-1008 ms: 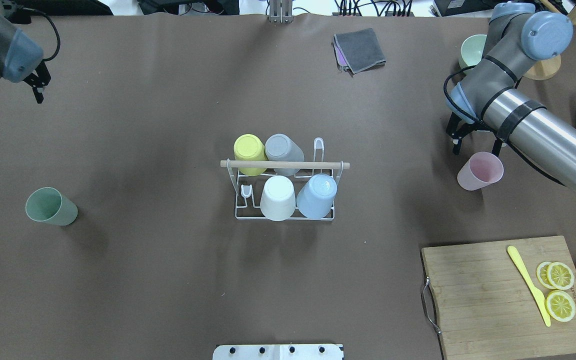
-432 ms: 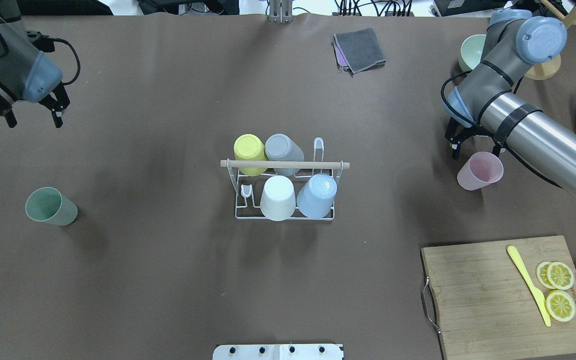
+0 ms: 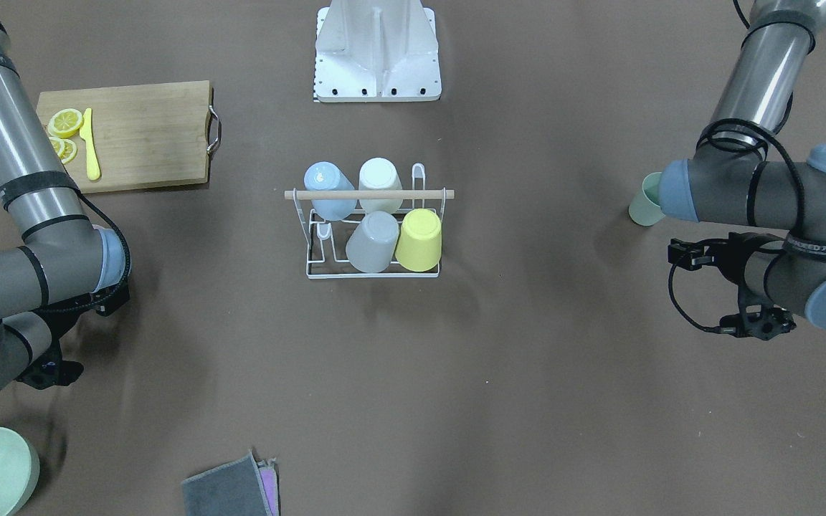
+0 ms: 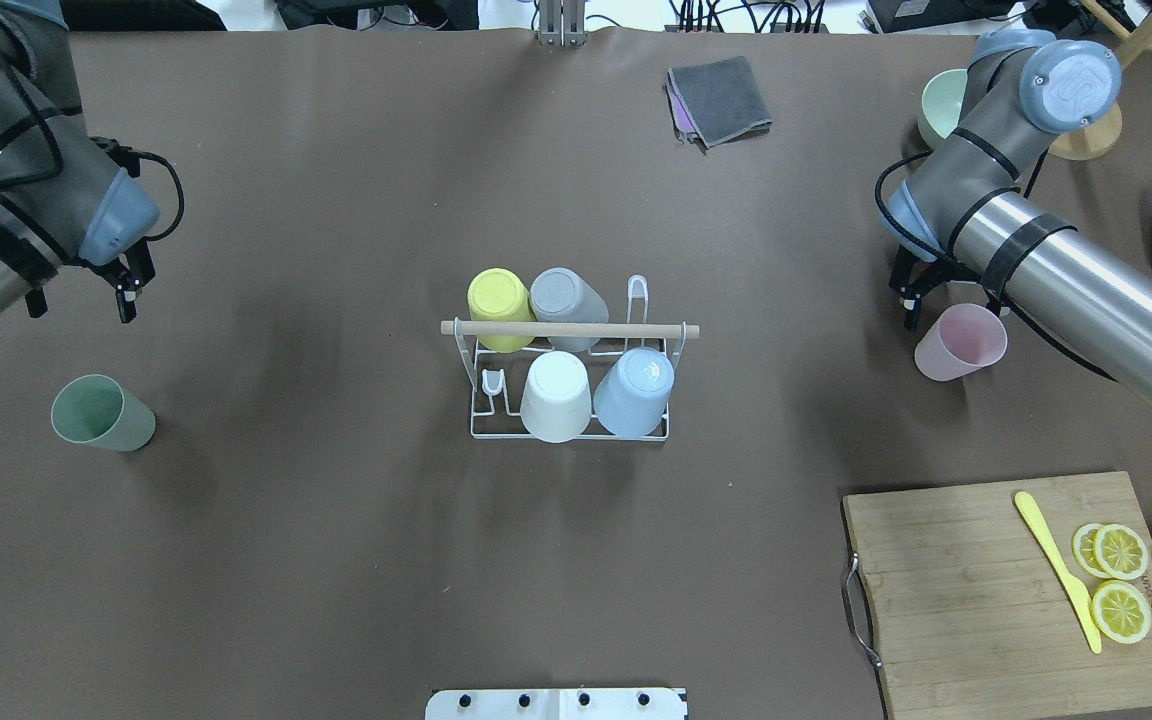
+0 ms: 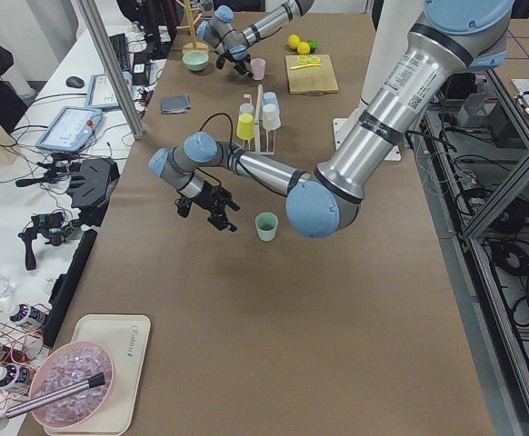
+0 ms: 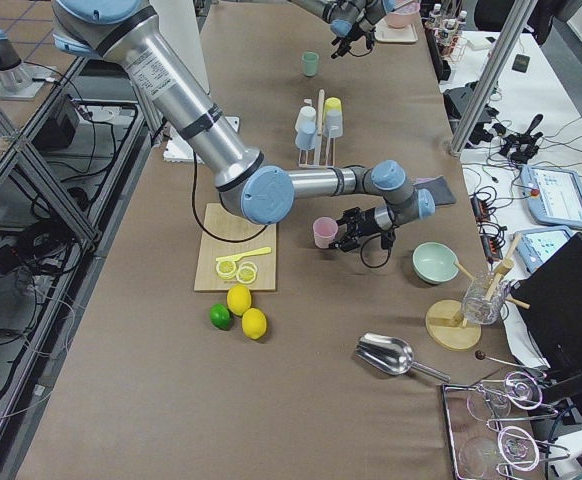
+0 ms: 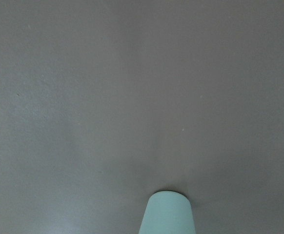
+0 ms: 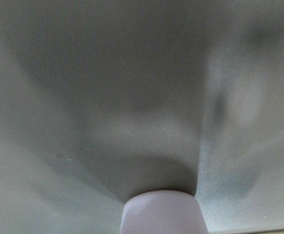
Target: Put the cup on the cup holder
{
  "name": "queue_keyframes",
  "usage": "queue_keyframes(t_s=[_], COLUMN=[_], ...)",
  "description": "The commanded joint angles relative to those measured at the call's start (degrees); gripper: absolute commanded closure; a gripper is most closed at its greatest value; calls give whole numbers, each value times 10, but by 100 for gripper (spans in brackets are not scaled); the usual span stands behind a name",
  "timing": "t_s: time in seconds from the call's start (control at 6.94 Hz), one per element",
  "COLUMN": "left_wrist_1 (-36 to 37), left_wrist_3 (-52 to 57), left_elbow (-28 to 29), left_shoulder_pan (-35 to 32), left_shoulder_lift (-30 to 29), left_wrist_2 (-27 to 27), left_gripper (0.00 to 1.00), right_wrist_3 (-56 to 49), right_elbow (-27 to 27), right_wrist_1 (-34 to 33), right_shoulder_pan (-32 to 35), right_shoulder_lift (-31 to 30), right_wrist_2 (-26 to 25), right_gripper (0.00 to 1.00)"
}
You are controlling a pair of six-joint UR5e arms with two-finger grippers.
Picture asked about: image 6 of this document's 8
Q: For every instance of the lemon slice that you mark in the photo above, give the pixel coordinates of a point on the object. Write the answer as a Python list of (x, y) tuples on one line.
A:
[(226, 269), (246, 273)]

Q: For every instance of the blue teach pendant near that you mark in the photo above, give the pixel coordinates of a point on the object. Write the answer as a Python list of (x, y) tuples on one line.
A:
[(538, 245)]

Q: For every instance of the lemon slice right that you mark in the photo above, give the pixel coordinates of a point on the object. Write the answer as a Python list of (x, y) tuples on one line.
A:
[(246, 273)]

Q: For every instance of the green lime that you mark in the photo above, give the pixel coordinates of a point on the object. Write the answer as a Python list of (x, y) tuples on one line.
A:
[(220, 317)]

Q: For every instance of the wooden mug tree stand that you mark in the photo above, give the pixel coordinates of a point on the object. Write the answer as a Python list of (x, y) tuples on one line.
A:
[(445, 321)]

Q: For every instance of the pink plastic cup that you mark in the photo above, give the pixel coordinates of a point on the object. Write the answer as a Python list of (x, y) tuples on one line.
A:
[(325, 230)]

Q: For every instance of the black computer monitor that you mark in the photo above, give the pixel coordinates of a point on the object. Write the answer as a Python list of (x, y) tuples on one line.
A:
[(554, 319)]

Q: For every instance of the small black box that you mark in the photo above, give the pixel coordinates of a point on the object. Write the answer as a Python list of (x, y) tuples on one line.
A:
[(521, 63)]

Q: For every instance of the yellow lemon lower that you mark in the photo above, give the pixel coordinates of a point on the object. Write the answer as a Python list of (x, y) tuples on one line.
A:
[(254, 323)]

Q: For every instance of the pink bowl with ice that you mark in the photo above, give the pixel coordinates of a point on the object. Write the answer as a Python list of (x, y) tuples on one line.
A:
[(403, 15)]

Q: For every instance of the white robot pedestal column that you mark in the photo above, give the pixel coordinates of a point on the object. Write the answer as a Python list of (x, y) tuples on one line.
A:
[(179, 27)]

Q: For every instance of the blue plastic cup front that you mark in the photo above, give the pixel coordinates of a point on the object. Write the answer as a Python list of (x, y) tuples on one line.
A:
[(306, 136)]

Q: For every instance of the aluminium frame post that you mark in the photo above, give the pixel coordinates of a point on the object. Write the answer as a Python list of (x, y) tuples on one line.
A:
[(512, 28)]

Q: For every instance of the black power strip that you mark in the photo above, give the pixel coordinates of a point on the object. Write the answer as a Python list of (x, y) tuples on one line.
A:
[(490, 232)]

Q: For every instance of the grey folded cloth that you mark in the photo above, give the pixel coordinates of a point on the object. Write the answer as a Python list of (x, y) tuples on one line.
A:
[(439, 189)]

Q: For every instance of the cream plastic tray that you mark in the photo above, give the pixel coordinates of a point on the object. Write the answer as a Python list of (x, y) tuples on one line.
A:
[(386, 34)]

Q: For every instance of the copper wire bottle basket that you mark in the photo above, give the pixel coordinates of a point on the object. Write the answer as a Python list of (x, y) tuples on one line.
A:
[(444, 28)]

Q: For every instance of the yellow plastic cup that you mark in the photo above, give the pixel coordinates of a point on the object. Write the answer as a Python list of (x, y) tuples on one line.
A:
[(332, 107)]

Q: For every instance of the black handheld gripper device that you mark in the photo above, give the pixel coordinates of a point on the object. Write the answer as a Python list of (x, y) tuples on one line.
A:
[(518, 147)]

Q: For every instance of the metal wine glass rack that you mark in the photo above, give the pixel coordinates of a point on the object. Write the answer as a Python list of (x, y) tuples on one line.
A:
[(488, 432)]

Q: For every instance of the clear glass mug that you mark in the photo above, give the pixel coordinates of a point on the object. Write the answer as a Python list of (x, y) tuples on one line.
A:
[(477, 309)]

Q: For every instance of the white plastic cup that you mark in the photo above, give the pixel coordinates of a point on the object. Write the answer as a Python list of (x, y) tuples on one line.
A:
[(306, 113)]

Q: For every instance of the white wooden cup holder rack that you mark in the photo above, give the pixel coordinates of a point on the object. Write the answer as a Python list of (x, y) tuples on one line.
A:
[(314, 158)]

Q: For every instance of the blue teach pendant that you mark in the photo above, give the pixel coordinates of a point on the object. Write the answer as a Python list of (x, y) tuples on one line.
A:
[(554, 195), (538, 245)]

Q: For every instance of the lemon slice left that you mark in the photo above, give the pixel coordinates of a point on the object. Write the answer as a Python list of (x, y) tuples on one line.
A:
[(226, 269)]

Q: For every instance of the metal scoop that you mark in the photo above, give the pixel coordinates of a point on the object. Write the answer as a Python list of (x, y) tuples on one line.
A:
[(393, 356)]

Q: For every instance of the wooden cutting board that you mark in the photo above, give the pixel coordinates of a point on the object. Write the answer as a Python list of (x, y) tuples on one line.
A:
[(223, 224)]

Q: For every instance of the yellow lemon upper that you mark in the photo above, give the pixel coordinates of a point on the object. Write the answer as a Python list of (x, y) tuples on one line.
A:
[(239, 299)]

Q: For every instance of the yellow lemon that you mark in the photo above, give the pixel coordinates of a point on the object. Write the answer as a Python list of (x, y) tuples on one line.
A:
[(239, 299), (254, 323)]

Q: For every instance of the green ceramic bowl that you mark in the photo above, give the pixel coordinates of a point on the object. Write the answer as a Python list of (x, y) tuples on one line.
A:
[(434, 263)]

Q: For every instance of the blue teach pendant far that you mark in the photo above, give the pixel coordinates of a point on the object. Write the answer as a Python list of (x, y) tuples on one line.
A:
[(554, 195)]

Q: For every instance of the green plastic cup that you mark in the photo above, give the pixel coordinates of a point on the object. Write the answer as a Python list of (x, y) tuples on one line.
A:
[(310, 63)]

